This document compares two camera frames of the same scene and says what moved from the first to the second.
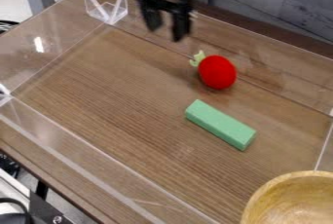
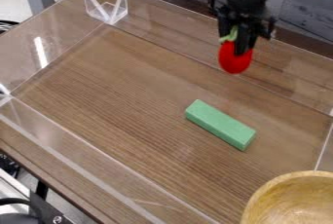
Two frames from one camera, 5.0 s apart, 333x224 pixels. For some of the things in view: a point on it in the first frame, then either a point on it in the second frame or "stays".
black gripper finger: [179, 24] to [244, 40]
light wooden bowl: [294, 199] stays
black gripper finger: [152, 15] to [224, 24]
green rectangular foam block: [219, 125] stays
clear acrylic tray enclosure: [159, 130] stays
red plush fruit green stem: [215, 69] to [230, 61]
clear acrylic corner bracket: [108, 12] stays
